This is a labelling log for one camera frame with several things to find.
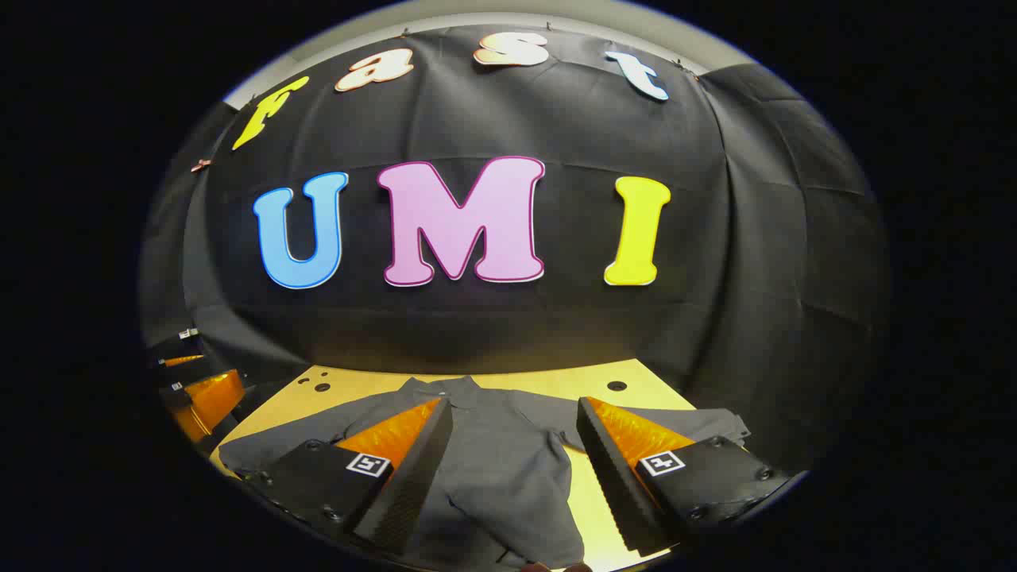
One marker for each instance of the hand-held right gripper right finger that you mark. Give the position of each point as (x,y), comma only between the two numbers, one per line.
(612,477)

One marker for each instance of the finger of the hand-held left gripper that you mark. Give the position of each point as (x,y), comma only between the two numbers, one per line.
(181,361)
(213,401)

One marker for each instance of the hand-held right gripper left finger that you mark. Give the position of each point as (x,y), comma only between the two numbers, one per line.
(413,477)

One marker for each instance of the grey long-sleeved shirt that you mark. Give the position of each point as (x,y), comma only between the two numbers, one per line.
(493,461)

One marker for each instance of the black backdrop cloth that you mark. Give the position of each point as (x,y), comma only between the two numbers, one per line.
(556,334)

